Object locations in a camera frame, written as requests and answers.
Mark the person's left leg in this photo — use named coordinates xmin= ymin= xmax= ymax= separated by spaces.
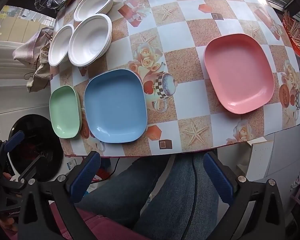
xmin=75 ymin=155 xmax=177 ymax=222

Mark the white paper bowl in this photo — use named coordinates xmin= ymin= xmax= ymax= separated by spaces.
xmin=73 ymin=0 xmax=115 ymax=22
xmin=68 ymin=14 xmax=112 ymax=67
xmin=48 ymin=24 xmax=75 ymax=67

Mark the blue square plate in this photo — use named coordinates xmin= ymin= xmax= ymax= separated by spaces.
xmin=84 ymin=69 xmax=148 ymax=144

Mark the orange plastic basket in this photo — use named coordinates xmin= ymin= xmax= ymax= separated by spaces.
xmin=281 ymin=17 xmax=300 ymax=60

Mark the person's left hand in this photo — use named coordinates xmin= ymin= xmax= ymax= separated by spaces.
xmin=0 ymin=172 xmax=17 ymax=232

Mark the pink garment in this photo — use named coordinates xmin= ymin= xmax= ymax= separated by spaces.
xmin=49 ymin=200 xmax=150 ymax=240

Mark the green square plate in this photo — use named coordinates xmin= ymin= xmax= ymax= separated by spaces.
xmin=49 ymin=85 xmax=83 ymax=139

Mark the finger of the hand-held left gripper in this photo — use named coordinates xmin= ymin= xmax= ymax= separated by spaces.
xmin=0 ymin=130 xmax=25 ymax=160
xmin=14 ymin=154 xmax=48 ymax=188

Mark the pale pink cloth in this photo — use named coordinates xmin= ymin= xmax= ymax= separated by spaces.
xmin=12 ymin=27 xmax=49 ymax=62

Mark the stack of pink bowls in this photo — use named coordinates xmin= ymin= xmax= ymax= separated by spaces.
xmin=203 ymin=33 xmax=275 ymax=115

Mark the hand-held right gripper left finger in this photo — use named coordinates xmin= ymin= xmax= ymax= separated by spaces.
xmin=16 ymin=151 xmax=102 ymax=240

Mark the white washing machine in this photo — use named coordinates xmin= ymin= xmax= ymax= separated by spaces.
xmin=0 ymin=105 xmax=65 ymax=183

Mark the person's right leg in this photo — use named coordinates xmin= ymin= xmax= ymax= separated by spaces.
xmin=134 ymin=152 xmax=220 ymax=240

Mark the printed checkered tablecloth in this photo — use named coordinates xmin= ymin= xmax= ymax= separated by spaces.
xmin=49 ymin=0 xmax=300 ymax=157

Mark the beige cloth bag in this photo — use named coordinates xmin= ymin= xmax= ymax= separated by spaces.
xmin=26 ymin=50 xmax=53 ymax=93

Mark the person's leg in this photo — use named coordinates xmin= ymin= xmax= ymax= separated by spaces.
xmin=75 ymin=155 xmax=177 ymax=222
xmin=134 ymin=152 xmax=220 ymax=240

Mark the red white printed item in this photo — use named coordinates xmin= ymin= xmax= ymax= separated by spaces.
xmin=90 ymin=165 xmax=112 ymax=183

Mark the orange basket of sticks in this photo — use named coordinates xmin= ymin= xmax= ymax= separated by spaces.
xmin=282 ymin=10 xmax=300 ymax=55

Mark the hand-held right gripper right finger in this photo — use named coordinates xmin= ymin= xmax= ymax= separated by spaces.
xmin=202 ymin=151 xmax=287 ymax=240

